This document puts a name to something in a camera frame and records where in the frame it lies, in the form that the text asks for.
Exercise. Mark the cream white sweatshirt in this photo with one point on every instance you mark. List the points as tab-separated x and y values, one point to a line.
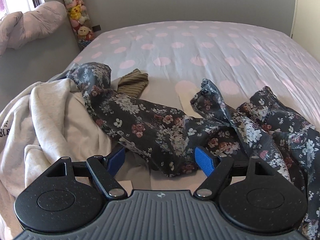
43	123

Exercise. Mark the pink rolled duvet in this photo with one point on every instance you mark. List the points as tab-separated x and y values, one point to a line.
19	28

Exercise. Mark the cream room door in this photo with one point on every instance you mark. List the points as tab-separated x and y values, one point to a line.
305	26

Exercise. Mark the dark floral denim pants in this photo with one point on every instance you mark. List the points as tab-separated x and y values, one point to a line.
166	137

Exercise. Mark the olive striped garment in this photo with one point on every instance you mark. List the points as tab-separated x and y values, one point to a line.
133	83

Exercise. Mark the pink polka dot bed sheet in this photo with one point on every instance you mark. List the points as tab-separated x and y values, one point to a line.
239	59

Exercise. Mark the black wall socket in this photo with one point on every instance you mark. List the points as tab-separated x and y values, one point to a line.
96	28

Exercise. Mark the plush toy storage tube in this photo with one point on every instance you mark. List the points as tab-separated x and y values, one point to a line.
80	22

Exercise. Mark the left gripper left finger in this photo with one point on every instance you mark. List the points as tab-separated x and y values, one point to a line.
70	195

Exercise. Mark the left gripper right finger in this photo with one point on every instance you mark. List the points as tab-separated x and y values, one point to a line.
250	194

